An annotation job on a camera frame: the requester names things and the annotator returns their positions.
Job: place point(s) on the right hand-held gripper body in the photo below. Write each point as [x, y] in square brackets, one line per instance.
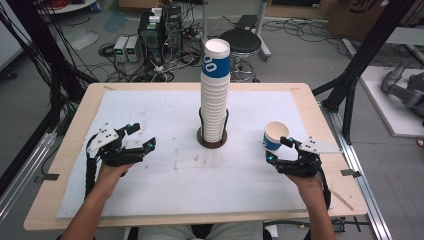
[305, 165]

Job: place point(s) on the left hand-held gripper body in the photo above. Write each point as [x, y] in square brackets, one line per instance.
[113, 155]

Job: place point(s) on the blue and white paper cup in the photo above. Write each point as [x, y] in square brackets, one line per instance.
[273, 133]

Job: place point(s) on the stack of white paper cups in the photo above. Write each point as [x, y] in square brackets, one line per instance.
[215, 100]

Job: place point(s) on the person's right hand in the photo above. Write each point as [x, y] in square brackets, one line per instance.
[308, 185]

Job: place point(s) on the person's left hand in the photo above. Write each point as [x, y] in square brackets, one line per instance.
[110, 176]

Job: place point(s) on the white table mat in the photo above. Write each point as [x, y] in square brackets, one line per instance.
[166, 186]

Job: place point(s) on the black tape strip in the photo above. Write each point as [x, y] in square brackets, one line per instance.
[350, 173]
[46, 177]

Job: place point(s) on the thin wooden stick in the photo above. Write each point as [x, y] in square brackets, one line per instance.
[342, 200]

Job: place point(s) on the grey bench power supply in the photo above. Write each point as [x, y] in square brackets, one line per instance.
[120, 48]
[134, 48]

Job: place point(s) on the person's legs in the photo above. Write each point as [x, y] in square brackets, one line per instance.
[226, 231]

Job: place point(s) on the black computer tower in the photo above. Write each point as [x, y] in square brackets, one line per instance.
[150, 36]
[174, 26]

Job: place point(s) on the white floor board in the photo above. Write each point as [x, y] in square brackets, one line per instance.
[380, 106]

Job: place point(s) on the black round stool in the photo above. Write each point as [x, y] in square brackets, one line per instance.
[240, 40]

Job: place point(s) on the white power adapter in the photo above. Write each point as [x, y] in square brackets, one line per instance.
[156, 15]

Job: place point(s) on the brown cardboard box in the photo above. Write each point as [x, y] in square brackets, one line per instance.
[353, 16]

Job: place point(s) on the aluminium rail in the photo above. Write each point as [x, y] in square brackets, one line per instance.
[363, 186]
[23, 180]

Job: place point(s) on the black metal frame post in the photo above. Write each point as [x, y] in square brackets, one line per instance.
[43, 50]
[366, 56]

